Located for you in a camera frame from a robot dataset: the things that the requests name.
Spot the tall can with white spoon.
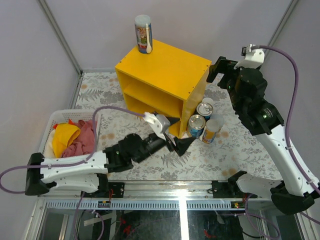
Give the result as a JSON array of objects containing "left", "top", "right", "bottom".
[{"left": 134, "top": 14, "right": 153, "bottom": 54}]

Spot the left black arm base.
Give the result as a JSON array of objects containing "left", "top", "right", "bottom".
[{"left": 81, "top": 173, "right": 125, "bottom": 200}]

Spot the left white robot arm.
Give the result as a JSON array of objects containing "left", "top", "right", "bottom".
[{"left": 24, "top": 114, "right": 195, "bottom": 198}]

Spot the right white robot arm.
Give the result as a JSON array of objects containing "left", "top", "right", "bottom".
[{"left": 206, "top": 56, "right": 320, "bottom": 215}]

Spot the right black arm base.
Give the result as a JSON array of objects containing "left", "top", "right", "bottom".
[{"left": 211, "top": 170, "right": 247, "bottom": 199}]

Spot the small yellow can white lid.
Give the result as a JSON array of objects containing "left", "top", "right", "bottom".
[{"left": 202, "top": 97, "right": 215, "bottom": 107}]

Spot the blue can silver pull-tab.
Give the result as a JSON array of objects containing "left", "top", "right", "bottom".
[{"left": 186, "top": 114, "right": 206, "bottom": 138}]

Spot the rear silver pull-tab can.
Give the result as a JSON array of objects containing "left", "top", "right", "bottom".
[{"left": 195, "top": 102, "right": 213, "bottom": 121}]

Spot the wide yellow can clear lid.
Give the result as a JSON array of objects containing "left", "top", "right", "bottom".
[{"left": 210, "top": 113, "right": 225, "bottom": 128}]

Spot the yellow wooden shelf cabinet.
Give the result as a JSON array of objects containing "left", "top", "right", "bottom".
[{"left": 115, "top": 40, "right": 212, "bottom": 138}]

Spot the pink cloth in basket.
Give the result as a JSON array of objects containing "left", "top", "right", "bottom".
[{"left": 61, "top": 120, "right": 95, "bottom": 158}]

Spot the yellow cloth in basket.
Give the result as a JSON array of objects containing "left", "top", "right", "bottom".
[{"left": 51, "top": 121, "right": 81, "bottom": 158}]

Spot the white plastic laundry basket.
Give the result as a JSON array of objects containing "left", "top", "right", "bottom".
[{"left": 38, "top": 109, "right": 94, "bottom": 155}]

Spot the white cloth in basket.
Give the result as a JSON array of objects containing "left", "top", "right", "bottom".
[{"left": 43, "top": 129, "right": 62, "bottom": 158}]

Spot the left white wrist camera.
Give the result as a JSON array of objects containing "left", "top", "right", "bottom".
[{"left": 143, "top": 112, "right": 171, "bottom": 140}]

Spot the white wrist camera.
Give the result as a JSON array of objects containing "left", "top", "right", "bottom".
[
  {"left": 233, "top": 44, "right": 265, "bottom": 70},
  {"left": 143, "top": 112, "right": 171, "bottom": 140}
]

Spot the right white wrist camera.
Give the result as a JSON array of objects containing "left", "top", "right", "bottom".
[{"left": 233, "top": 44, "right": 265, "bottom": 70}]

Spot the aluminium front rail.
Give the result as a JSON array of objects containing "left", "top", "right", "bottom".
[{"left": 37, "top": 180, "right": 308, "bottom": 211}]

